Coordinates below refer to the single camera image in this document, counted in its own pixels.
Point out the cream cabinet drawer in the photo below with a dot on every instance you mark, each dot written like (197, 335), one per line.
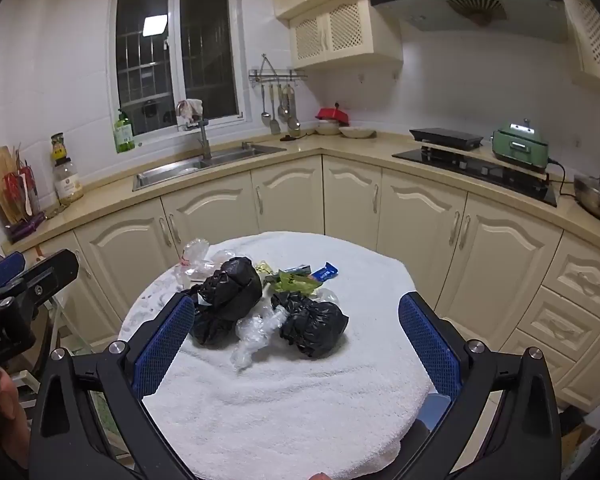
(562, 322)
(585, 275)
(535, 357)

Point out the large clear jar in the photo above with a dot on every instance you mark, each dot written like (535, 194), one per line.
(68, 182)

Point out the green electric cooker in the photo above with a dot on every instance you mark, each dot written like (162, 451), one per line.
(520, 147)

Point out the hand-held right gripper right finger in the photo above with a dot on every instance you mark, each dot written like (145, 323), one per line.
(430, 345)

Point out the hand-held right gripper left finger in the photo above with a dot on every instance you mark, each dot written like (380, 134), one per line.
(165, 345)

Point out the white bowl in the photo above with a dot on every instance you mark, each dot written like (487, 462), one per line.
(327, 129)

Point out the yellow white snack packet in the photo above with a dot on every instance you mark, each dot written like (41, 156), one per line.
(262, 269)

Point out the small clear plastic wrapper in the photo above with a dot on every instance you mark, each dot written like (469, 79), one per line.
(326, 296)

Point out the blue snack wrapper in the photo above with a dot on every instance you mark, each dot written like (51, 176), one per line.
(325, 273)

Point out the green dish soap bottle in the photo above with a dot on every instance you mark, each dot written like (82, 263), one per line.
(124, 135)

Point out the purple utensil holder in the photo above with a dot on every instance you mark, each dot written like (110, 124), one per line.
(25, 227)

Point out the pink white cloth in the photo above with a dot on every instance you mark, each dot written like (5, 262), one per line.
(194, 109)

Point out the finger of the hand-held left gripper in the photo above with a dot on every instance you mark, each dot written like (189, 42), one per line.
(50, 272)
(2, 266)

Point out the hanging steel spoon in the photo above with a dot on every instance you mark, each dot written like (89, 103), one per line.
(282, 110)

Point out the cream base cabinets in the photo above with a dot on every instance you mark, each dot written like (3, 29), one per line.
(350, 200)

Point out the large black plastic bag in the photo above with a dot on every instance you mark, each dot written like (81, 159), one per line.
(230, 290)

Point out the small sauce jar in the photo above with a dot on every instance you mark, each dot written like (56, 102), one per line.
(58, 149)

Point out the shallow white dish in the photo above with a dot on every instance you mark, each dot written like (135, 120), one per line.
(357, 133)

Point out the hanging steel spatula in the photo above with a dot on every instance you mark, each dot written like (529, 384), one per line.
(274, 125)

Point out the kitchen window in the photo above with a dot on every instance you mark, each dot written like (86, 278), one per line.
(145, 70)

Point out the hanging steel skimmer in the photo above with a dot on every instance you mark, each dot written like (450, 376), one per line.
(293, 122)

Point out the wall utensil rack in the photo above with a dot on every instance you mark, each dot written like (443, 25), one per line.
(277, 75)

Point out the clear plastic bag red bits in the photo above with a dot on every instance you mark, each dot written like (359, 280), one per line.
(197, 255)

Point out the dark green wrapper strip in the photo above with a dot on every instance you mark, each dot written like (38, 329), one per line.
(297, 270)

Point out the cream lattice wall cabinet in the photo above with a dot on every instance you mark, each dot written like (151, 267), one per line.
(350, 30)

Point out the hanging steel ladle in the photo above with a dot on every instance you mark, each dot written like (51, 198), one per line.
(264, 114)

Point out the small black plastic bag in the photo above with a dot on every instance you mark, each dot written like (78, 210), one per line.
(312, 325)

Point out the range hood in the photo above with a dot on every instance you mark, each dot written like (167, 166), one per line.
(460, 5)

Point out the narrow lattice wall cabinet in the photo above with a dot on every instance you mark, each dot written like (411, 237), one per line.
(597, 35)

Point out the olive green plastic packet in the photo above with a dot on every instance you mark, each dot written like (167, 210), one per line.
(295, 286)

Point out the person's left hand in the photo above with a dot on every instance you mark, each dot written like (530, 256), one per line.
(9, 402)

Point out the steel faucet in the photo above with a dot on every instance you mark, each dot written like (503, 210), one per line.
(203, 140)

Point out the steel kitchen sink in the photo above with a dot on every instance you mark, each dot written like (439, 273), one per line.
(175, 172)

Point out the black induction cooker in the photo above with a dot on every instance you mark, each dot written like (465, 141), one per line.
(445, 136)

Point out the steel pot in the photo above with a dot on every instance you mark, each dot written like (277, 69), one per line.
(597, 197)

